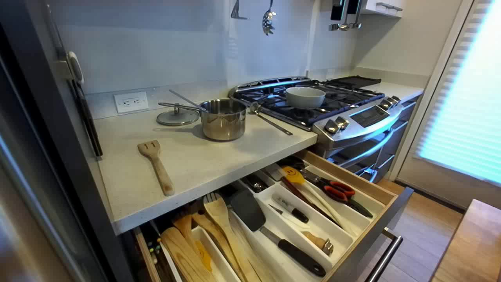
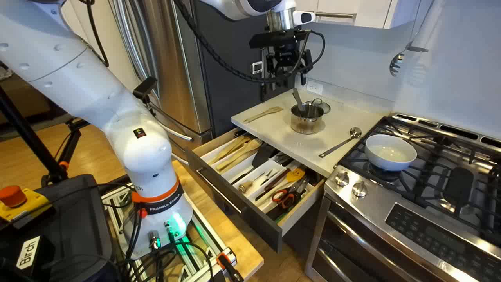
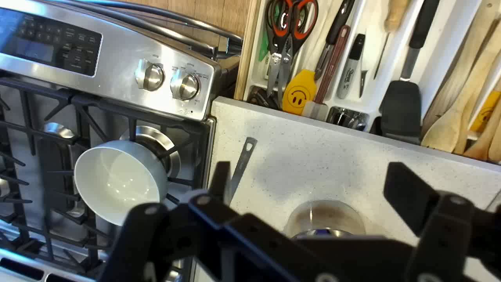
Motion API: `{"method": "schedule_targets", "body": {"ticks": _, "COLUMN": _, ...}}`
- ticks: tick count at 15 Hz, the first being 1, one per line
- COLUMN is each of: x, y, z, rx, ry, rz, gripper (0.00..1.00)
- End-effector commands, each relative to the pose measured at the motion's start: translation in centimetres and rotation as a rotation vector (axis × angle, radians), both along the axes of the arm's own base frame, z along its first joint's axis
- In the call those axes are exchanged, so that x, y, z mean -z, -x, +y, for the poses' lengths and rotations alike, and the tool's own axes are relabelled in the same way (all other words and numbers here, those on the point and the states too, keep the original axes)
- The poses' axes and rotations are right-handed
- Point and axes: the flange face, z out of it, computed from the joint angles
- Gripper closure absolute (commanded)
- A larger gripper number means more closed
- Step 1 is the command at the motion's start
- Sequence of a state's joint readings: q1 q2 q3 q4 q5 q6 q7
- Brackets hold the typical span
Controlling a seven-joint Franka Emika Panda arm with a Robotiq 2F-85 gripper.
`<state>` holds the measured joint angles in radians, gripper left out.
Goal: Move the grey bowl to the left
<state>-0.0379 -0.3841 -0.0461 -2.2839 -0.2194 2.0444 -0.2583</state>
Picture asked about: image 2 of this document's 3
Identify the open kitchen drawer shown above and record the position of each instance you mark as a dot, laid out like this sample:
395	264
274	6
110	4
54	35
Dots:
240	209

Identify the black tripod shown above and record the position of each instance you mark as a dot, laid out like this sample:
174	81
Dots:
32	139

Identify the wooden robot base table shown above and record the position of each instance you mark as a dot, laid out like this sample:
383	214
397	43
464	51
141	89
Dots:
229	236

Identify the red emergency stop button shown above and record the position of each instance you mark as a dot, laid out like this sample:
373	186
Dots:
35	205
11	197

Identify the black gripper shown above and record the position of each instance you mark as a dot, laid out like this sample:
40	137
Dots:
285	57

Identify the wooden utensils bundle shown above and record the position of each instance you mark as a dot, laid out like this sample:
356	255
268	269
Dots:
232	153

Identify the grey bowl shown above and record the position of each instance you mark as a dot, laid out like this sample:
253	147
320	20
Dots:
390	153

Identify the stainless steel gas stove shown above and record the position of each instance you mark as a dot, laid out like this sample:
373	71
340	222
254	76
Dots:
376	230

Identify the yellow smiley spatula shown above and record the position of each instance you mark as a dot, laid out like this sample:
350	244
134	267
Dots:
293	178

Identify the wooden spatula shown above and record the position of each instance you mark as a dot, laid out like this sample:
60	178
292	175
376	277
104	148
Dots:
264	115

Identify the round silver stove knob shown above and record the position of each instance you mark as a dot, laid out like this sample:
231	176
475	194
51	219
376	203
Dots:
342	178
359	189

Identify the metal utensil in pot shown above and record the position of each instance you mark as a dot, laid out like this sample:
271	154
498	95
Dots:
298	98

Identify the black control box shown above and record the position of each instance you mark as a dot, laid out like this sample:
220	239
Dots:
73	230

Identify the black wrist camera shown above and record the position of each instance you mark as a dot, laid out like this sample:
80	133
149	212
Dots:
276	40

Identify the stainless steel fridge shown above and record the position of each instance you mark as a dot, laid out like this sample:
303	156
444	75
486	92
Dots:
162	64

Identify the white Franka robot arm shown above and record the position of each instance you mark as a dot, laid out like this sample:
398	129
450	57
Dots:
68	68

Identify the white wall cabinets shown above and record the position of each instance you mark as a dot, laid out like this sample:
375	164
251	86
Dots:
361	12

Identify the long metal spoon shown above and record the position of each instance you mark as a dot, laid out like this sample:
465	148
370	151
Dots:
339	143

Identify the dark cabinet side panel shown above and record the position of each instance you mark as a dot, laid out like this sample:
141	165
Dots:
229	95

